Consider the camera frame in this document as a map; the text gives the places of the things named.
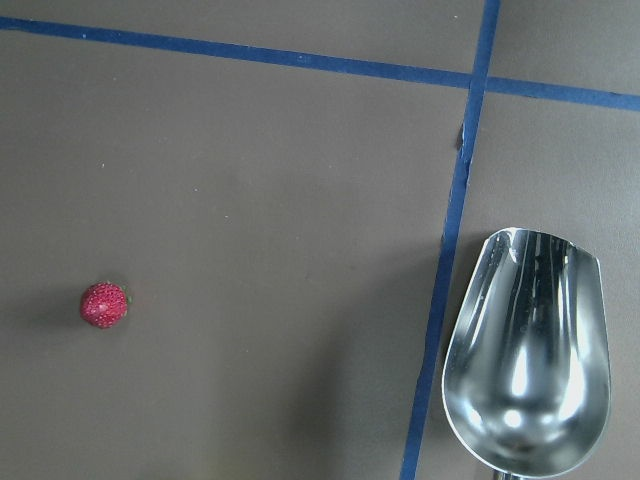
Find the red strawberry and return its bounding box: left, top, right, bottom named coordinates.
left=79, top=281, right=132, bottom=329

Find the steel ice scoop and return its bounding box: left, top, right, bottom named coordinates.
left=441, top=227, right=611, bottom=479

